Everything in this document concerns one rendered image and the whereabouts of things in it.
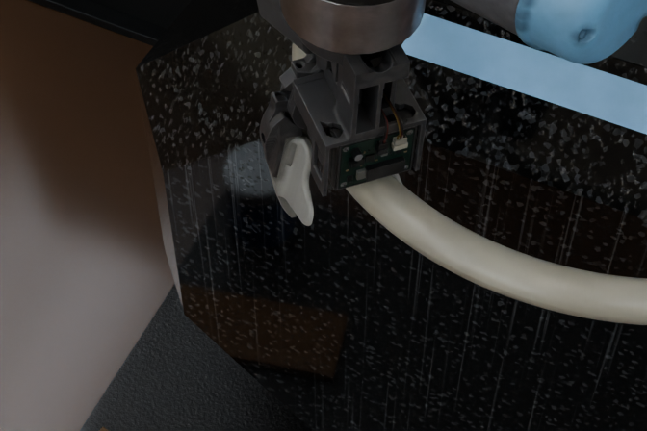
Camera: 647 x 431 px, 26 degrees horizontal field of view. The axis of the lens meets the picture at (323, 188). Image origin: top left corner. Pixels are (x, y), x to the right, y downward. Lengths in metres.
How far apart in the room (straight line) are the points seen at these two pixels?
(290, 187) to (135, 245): 1.08
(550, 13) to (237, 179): 0.71
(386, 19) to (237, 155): 0.54
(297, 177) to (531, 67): 0.29
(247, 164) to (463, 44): 0.27
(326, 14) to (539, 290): 0.23
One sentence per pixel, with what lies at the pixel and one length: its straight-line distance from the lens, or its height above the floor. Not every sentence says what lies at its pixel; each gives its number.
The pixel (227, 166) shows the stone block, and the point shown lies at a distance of 1.38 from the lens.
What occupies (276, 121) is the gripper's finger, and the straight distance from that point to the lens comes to 0.95.
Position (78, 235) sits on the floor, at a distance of 2.09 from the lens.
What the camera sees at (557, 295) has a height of 0.93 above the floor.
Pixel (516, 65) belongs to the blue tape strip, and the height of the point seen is 0.81.
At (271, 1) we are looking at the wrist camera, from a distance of 0.97.
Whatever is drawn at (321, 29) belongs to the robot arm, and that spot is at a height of 1.08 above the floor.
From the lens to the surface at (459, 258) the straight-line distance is 0.91.
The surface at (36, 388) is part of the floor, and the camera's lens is 1.96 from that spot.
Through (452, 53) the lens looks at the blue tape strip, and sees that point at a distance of 1.21.
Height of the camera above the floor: 1.69
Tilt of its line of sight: 53 degrees down
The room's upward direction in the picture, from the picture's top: straight up
